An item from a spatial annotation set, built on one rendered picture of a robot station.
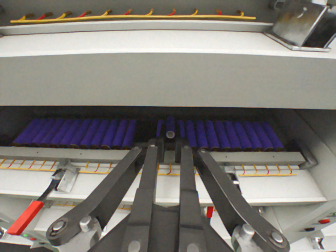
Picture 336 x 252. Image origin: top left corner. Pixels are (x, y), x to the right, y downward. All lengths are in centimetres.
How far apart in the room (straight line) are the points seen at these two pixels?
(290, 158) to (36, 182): 43
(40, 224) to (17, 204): 9
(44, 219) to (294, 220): 60
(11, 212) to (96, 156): 28
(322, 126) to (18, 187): 52
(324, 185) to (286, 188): 6
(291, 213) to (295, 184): 10
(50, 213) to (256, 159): 52
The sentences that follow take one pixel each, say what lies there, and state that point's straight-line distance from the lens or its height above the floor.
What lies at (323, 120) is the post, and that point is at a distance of 32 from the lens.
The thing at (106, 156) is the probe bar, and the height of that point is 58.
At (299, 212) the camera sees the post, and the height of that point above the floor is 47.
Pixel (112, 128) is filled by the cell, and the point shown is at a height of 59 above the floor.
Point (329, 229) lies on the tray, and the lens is 58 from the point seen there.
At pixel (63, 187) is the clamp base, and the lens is 26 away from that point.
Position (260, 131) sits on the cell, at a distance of 30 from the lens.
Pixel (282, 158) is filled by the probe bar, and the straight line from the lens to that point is 28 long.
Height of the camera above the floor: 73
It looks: 34 degrees down
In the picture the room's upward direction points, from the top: straight up
